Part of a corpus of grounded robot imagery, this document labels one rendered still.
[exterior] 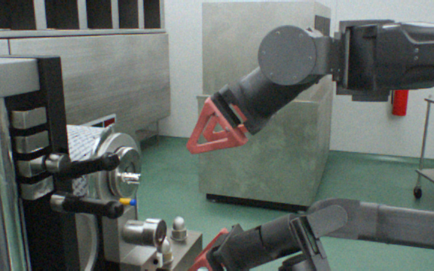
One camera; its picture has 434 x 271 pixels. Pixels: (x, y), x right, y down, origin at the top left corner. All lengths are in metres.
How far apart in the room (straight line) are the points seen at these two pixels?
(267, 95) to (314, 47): 0.11
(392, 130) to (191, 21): 2.69
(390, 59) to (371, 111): 4.68
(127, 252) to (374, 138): 4.65
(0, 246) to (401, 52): 0.37
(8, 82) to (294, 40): 0.25
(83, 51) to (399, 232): 0.83
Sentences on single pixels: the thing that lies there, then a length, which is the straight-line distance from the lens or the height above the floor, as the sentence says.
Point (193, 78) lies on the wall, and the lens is 5.46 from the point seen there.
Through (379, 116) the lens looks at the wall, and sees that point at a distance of 5.13.
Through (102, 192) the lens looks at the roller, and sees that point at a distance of 0.63.
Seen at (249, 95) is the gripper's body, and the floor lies 1.38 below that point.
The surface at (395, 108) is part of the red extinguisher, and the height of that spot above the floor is 0.63.
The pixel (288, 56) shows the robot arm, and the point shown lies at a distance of 0.42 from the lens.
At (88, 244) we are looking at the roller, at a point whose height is 1.17.
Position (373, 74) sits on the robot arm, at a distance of 0.48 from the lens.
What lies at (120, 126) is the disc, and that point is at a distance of 0.66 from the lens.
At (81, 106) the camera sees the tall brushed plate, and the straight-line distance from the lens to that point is 1.14.
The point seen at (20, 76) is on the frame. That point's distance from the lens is 0.31.
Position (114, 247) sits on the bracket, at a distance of 0.64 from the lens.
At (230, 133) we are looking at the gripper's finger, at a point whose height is 1.34.
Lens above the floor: 1.46
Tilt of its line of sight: 15 degrees down
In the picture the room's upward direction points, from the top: straight up
